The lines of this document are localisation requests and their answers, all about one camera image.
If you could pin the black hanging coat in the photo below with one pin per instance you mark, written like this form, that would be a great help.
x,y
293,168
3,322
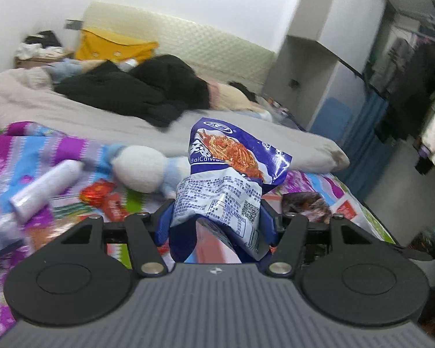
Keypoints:
x,y
417,94

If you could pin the grey wall socket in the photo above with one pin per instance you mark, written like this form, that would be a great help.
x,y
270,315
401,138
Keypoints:
x,y
73,24

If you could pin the tall grey wardrobe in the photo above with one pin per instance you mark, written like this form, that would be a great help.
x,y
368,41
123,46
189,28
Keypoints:
x,y
342,83

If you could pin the pink cardboard box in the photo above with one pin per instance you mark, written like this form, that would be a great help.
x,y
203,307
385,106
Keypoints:
x,y
212,250

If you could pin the translucent printed plastic bag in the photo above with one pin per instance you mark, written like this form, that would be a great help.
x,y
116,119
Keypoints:
x,y
0,232

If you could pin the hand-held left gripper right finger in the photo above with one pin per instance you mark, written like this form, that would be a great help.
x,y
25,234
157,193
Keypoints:
x,y
268,224

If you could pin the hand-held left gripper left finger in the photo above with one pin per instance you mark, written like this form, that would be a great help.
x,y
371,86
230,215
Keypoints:
x,y
165,224

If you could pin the quilted cream headboard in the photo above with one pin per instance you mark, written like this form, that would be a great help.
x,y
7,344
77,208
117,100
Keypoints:
x,y
203,40

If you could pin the sleeve of paper cups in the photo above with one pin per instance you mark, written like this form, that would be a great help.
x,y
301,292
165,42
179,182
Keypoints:
x,y
43,190

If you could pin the white blue plush toy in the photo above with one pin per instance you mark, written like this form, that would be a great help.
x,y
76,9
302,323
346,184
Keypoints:
x,y
141,168

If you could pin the blue padded board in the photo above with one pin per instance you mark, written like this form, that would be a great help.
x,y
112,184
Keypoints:
x,y
333,118

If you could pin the grey striped hanging jacket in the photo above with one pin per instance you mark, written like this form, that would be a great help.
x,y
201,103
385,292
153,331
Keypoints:
x,y
398,65

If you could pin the grey overhead cabinet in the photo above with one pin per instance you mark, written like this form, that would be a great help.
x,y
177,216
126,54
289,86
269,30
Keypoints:
x,y
340,11

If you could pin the light blue garment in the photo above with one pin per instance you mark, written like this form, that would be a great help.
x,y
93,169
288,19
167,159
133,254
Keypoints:
x,y
63,70

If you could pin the black jacket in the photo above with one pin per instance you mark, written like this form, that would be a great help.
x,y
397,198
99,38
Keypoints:
x,y
148,87

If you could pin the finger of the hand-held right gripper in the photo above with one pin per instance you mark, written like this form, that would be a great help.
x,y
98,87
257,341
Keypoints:
x,y
417,253

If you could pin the dark red snack packet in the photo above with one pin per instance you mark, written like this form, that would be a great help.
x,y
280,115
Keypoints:
x,y
306,205

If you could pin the black wall plug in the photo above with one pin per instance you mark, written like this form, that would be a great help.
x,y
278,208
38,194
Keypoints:
x,y
294,83

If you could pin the metal clothes rail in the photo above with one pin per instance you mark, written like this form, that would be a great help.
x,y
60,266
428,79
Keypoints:
x,y
424,25

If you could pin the wooden nightstand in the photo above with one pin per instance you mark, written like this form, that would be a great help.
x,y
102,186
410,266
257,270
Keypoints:
x,y
32,63

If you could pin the white crumpled cloth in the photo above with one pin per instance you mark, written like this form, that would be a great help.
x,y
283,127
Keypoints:
x,y
36,50

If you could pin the beige pillow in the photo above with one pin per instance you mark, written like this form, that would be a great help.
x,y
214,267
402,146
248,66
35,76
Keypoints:
x,y
228,98

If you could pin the grey duvet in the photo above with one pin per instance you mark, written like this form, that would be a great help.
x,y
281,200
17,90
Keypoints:
x,y
76,116

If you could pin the small white object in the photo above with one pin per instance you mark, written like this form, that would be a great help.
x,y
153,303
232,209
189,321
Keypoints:
x,y
128,65

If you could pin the blue curtain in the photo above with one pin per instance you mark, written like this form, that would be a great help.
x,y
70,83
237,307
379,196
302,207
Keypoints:
x,y
366,145

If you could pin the cluster of small bottles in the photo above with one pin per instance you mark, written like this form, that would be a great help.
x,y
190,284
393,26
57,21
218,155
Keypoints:
x,y
281,110

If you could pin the floral striped bedsheet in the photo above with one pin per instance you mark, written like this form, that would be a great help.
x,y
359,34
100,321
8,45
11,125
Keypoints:
x,y
40,145

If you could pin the black folded clothes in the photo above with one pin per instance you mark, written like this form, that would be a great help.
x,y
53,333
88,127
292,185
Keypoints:
x,y
45,38

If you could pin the small shiny red packet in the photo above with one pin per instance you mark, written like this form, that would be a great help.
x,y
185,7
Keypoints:
x,y
96,191

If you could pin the blue white snack packet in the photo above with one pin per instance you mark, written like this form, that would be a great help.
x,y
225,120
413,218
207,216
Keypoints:
x,y
221,174

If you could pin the yellow pillow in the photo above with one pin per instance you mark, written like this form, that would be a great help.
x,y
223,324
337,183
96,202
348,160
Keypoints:
x,y
105,49

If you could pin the dark cloth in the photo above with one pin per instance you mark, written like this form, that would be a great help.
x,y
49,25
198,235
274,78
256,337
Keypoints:
x,y
244,89

